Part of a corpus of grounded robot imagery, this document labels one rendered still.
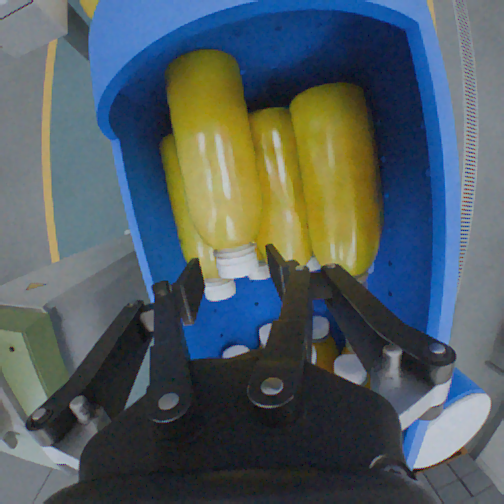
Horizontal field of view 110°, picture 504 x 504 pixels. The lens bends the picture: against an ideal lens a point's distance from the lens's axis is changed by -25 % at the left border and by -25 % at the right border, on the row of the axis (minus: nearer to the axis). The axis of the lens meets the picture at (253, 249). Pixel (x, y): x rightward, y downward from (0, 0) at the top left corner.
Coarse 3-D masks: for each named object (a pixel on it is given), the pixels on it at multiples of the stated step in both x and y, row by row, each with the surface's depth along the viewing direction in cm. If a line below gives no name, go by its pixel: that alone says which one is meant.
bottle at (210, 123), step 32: (192, 64) 15; (224, 64) 16; (192, 96) 16; (224, 96) 16; (192, 128) 17; (224, 128) 17; (192, 160) 17; (224, 160) 17; (256, 160) 20; (192, 192) 18; (224, 192) 18; (256, 192) 19; (224, 224) 18; (256, 224) 20; (224, 256) 20
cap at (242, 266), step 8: (248, 256) 21; (256, 256) 22; (216, 264) 22; (224, 264) 21; (232, 264) 21; (240, 264) 20; (248, 264) 21; (256, 264) 22; (224, 272) 21; (232, 272) 21; (240, 272) 21; (248, 272) 21
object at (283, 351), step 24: (288, 288) 12; (288, 312) 10; (312, 312) 13; (288, 336) 7; (312, 336) 12; (264, 360) 6; (288, 360) 6; (264, 384) 5; (288, 384) 5; (264, 408) 5; (288, 408) 5
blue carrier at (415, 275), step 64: (128, 0) 7; (192, 0) 7; (256, 0) 6; (320, 0) 7; (384, 0) 7; (128, 64) 9; (256, 64) 20; (320, 64) 21; (384, 64) 20; (128, 128) 20; (384, 128) 23; (448, 128) 9; (128, 192) 19; (384, 192) 26; (448, 192) 10; (384, 256) 28; (448, 256) 10; (256, 320) 39; (448, 320) 12
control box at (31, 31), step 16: (0, 0) 13; (16, 0) 14; (32, 0) 15; (48, 0) 18; (64, 0) 21; (0, 16) 15; (16, 16) 16; (32, 16) 17; (48, 16) 19; (64, 16) 22; (0, 32) 17; (16, 32) 18; (32, 32) 20; (48, 32) 21; (64, 32) 22; (0, 48) 19; (16, 48) 21; (32, 48) 22
